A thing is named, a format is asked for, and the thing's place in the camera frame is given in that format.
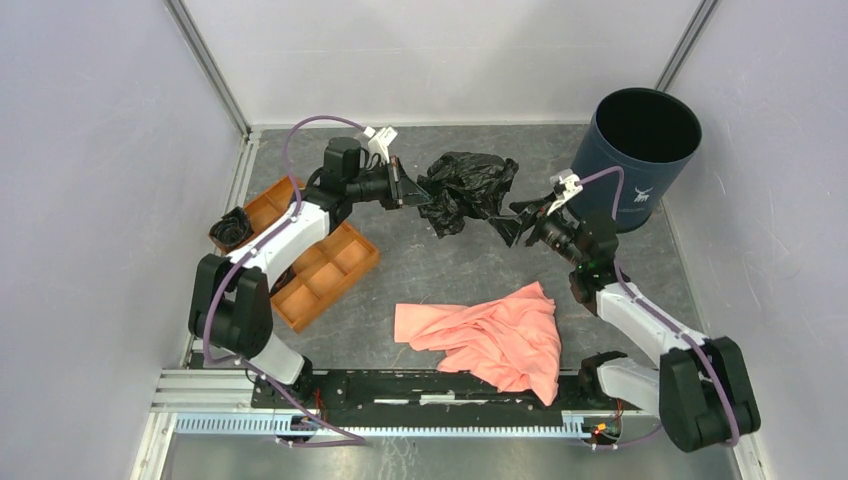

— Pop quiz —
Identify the pink cloth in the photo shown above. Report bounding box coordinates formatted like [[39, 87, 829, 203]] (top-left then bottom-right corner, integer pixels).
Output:
[[394, 282, 562, 407]]

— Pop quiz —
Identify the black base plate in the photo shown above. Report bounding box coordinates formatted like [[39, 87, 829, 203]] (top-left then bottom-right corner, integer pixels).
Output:
[[293, 369, 637, 427]]

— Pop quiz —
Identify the dark blue trash bin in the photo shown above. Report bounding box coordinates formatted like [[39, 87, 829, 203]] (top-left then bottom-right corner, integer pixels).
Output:
[[566, 87, 702, 233]]

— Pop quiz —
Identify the aluminium slotted rail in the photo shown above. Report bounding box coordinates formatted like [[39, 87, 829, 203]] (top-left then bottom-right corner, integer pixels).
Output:
[[174, 413, 590, 440]]

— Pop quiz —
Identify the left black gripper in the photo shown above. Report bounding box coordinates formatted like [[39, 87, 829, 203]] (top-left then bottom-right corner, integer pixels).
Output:
[[347, 156, 434, 212]]

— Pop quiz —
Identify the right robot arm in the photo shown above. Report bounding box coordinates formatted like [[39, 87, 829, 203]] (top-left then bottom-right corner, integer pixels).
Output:
[[488, 196, 762, 452]]

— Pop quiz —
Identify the rolled black trash bag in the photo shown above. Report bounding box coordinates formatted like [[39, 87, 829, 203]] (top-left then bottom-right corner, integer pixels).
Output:
[[208, 206, 253, 252]]

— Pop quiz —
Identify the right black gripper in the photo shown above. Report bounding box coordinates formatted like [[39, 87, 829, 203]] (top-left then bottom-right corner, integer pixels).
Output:
[[487, 191, 587, 269]]

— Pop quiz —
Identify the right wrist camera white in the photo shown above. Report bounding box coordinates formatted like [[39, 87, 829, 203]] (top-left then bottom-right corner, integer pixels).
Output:
[[546, 169, 583, 216]]

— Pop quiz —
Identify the black trash bag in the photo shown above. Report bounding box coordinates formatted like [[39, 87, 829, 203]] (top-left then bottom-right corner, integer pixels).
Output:
[[208, 206, 253, 252], [417, 152, 519, 238]]

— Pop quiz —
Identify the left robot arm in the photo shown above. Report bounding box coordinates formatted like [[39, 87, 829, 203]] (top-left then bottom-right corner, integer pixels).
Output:
[[188, 127, 432, 408]]

